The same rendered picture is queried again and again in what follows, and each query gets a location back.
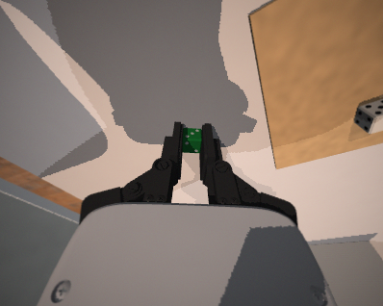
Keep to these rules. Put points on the tan cork mat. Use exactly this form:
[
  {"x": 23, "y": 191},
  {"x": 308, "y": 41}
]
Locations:
[{"x": 318, "y": 61}]

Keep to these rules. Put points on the white die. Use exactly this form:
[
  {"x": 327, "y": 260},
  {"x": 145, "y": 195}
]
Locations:
[{"x": 370, "y": 117}]

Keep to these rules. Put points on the green die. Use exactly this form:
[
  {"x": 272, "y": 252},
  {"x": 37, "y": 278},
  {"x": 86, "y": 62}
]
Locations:
[{"x": 192, "y": 139}]

